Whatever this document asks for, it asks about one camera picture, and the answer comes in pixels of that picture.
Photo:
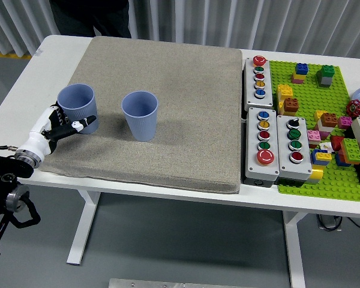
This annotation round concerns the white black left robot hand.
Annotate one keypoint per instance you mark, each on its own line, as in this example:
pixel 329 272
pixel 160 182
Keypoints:
pixel 36 141

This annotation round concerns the blue ribbed plastic cup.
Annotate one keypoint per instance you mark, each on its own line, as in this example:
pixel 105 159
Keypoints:
pixel 78 102
pixel 142 126

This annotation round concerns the small table sticker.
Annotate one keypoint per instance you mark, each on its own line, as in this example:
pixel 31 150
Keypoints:
pixel 38 52

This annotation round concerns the white table leg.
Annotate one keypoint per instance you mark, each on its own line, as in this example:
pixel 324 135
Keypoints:
pixel 295 252
pixel 84 228

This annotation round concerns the person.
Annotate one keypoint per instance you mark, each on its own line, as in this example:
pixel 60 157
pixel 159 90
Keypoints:
pixel 90 18

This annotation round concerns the grey-brown cushion mat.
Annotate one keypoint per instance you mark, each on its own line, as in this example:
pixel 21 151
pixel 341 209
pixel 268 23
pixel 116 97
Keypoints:
pixel 183 120

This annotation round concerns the grey metal plate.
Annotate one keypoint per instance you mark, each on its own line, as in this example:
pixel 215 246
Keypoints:
pixel 168 283

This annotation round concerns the five-button box, large red button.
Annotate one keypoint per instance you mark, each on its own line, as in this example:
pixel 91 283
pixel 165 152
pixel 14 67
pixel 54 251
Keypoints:
pixel 252 141

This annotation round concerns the five-button box, black base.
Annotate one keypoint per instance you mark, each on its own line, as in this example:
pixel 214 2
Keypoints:
pixel 268 90

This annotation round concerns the brown-orange brick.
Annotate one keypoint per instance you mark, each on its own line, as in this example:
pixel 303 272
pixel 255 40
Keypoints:
pixel 291 106

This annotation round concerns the blue yellow pink brick stack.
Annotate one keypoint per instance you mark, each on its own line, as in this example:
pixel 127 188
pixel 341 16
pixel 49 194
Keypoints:
pixel 300 73

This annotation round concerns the green studded baseplate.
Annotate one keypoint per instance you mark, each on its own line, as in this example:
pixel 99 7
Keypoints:
pixel 312 93

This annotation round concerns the yellow cylinder brick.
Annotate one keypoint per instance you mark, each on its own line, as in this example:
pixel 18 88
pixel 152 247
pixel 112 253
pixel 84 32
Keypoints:
pixel 316 174

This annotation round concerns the blue yellow brick pile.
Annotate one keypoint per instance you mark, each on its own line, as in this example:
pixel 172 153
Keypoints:
pixel 321 156

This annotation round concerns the white printed brick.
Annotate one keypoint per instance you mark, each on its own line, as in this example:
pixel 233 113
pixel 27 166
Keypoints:
pixel 326 146

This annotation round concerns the orange yellow white brick stack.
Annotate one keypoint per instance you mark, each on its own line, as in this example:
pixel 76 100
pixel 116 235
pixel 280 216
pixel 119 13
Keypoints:
pixel 328 120

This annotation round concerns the green grey brick stack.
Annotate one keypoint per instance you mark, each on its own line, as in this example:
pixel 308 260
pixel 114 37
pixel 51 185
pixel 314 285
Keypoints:
pixel 325 76

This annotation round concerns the red brick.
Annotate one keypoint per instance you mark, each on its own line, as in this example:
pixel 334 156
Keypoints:
pixel 336 142

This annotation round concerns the grey floor socket box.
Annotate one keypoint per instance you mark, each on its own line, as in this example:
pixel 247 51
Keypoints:
pixel 328 222

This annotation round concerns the magenta brick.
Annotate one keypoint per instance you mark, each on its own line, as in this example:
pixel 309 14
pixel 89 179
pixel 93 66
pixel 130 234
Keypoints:
pixel 345 122

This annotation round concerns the green orange brick stack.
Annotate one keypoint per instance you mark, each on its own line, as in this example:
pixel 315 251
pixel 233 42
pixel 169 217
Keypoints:
pixel 351 150

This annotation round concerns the red valve handwheel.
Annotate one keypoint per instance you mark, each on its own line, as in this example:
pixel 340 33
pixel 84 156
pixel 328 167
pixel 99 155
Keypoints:
pixel 354 108

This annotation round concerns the button box with selector switch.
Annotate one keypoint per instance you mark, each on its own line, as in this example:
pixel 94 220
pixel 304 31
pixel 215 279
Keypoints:
pixel 283 144

